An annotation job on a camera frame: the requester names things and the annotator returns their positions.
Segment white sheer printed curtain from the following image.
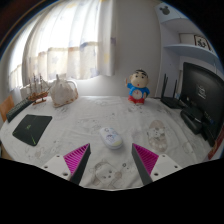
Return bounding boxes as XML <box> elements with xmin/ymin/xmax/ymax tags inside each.
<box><xmin>8</xmin><ymin>0</ymin><xmax>118</xmax><ymax>92</ymax></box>

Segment white cartoon-print tablecloth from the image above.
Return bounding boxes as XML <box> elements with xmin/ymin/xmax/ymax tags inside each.
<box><xmin>0</xmin><ymin>95</ymin><xmax>214</xmax><ymax>191</ymax></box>

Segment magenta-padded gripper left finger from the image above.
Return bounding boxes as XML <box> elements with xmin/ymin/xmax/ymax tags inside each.
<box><xmin>41</xmin><ymin>143</ymin><xmax>92</xmax><ymax>186</ymax></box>

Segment black computer monitor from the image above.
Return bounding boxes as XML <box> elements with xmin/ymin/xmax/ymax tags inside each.
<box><xmin>181</xmin><ymin>61</ymin><xmax>224</xmax><ymax>148</ymax></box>

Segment white wall shelf unit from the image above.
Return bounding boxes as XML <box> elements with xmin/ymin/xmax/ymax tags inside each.
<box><xmin>154</xmin><ymin>1</ymin><xmax>224</xmax><ymax>101</ymax></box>

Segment cartoon boy figurine blue shirt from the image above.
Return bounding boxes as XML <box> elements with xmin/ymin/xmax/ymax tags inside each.
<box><xmin>124</xmin><ymin>69</ymin><xmax>151</xmax><ymax>105</ymax></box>

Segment black box device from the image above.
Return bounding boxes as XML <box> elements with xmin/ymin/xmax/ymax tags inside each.
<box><xmin>179</xmin><ymin>106</ymin><xmax>209</xmax><ymax>135</ymax></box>

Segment wooden model sailing ship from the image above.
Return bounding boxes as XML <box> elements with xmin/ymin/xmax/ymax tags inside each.
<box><xmin>26</xmin><ymin>73</ymin><xmax>51</xmax><ymax>105</ymax></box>

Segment orange wooden chair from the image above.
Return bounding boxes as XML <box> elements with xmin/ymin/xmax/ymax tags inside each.
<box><xmin>0</xmin><ymin>95</ymin><xmax>16</xmax><ymax>123</ymax></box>

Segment red flat object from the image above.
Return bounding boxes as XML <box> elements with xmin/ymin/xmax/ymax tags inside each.
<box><xmin>208</xmin><ymin>128</ymin><xmax>224</xmax><ymax>160</ymax></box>

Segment white ceramic jug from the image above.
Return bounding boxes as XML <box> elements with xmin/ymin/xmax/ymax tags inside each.
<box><xmin>49</xmin><ymin>73</ymin><xmax>80</xmax><ymax>108</ymax></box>

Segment white radiator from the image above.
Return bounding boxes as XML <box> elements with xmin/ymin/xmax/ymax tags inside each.
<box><xmin>19</xmin><ymin>83</ymin><xmax>36</xmax><ymax>100</ymax></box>

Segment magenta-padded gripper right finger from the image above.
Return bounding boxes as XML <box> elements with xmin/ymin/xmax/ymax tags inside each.
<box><xmin>131</xmin><ymin>143</ymin><xmax>184</xmax><ymax>186</ymax></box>

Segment black router with antennas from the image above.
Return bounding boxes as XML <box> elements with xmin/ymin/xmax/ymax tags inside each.
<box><xmin>160</xmin><ymin>73</ymin><xmax>185</xmax><ymax>109</ymax></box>

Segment white cartoon-print computer mouse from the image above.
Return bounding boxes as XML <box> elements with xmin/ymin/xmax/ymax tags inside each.
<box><xmin>99</xmin><ymin>126</ymin><xmax>124</xmax><ymax>150</ymax></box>

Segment black mouse pad green lines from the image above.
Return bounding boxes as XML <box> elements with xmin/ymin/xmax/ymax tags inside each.
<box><xmin>12</xmin><ymin>114</ymin><xmax>53</xmax><ymax>147</ymax></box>

